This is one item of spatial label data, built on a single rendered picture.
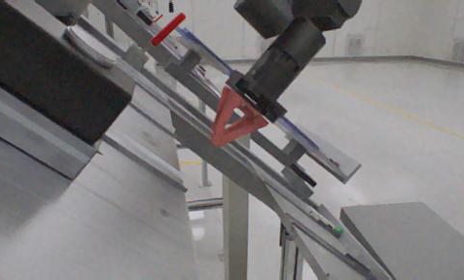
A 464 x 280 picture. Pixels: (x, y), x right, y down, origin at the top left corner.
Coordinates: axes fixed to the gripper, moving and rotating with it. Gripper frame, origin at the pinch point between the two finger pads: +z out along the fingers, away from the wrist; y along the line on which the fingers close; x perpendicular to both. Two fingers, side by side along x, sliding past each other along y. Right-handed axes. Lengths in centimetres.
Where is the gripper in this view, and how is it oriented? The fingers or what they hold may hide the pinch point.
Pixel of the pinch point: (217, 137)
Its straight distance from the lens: 46.8
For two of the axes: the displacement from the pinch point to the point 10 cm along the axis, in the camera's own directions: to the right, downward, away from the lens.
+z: -6.5, 7.5, 1.1
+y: 2.3, 3.4, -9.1
